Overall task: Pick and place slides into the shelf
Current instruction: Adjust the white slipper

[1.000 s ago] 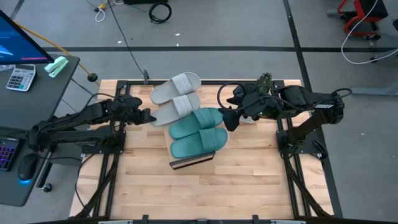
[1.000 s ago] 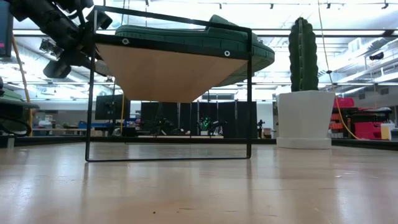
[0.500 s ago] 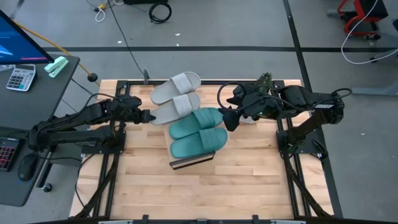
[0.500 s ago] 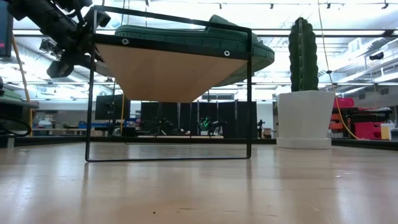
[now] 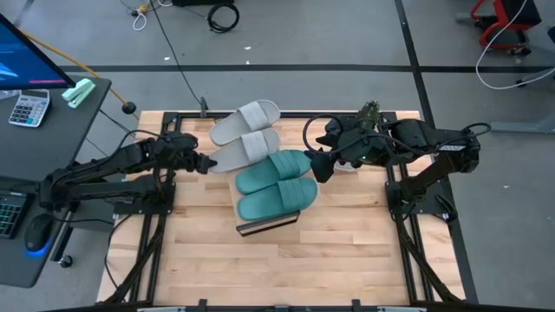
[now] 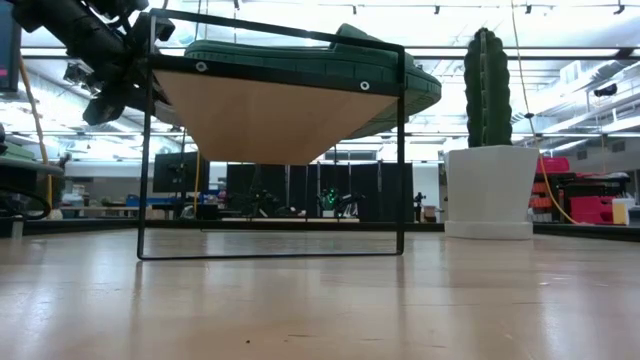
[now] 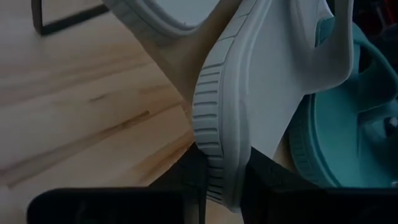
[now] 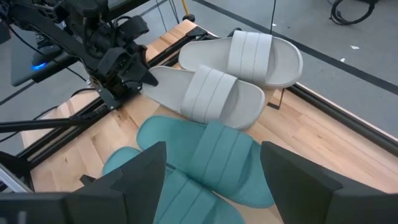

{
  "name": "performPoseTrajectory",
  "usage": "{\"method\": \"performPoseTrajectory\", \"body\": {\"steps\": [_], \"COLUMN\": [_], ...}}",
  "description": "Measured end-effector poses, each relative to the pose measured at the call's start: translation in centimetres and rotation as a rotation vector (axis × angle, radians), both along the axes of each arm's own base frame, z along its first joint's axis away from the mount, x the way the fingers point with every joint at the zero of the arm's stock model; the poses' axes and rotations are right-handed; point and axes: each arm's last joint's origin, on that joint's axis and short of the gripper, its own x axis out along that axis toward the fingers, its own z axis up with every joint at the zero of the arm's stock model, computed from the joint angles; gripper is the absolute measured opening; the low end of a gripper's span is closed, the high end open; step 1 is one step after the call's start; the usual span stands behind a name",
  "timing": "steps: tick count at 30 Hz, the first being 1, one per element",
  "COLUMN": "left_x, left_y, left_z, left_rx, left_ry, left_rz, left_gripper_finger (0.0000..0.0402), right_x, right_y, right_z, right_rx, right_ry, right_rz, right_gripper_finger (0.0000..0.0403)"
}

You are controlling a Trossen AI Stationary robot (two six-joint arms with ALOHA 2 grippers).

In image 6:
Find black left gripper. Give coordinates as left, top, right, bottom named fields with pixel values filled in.
left=82, top=14, right=176, bottom=126

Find wooden shelf with black frame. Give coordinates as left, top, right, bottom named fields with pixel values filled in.
left=136, top=7, right=406, bottom=261

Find green rubber slide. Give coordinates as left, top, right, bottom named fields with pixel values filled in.
left=183, top=22, right=443, bottom=141

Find dark background monitor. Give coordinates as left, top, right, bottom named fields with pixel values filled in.
left=152, top=151, right=211, bottom=195

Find computer monitor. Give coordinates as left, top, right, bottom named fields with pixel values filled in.
left=0, top=0, right=24, bottom=94

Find background robot with green lights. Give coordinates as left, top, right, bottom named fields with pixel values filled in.
left=317, top=184, right=366, bottom=220

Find green cactus plant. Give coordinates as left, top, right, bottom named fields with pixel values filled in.
left=463, top=27, right=514, bottom=149

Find white plant pot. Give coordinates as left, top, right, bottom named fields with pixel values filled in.
left=443, top=144, right=541, bottom=241

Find red storage bins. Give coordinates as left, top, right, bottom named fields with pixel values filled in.
left=529, top=156, right=632, bottom=226

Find small yellow box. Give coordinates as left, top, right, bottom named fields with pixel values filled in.
left=611, top=198, right=631, bottom=226

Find black partition wall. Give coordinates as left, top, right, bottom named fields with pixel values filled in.
left=224, top=161, right=415, bottom=224

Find thin yellow hanging cable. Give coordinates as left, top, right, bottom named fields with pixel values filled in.
left=509, top=0, right=581, bottom=226

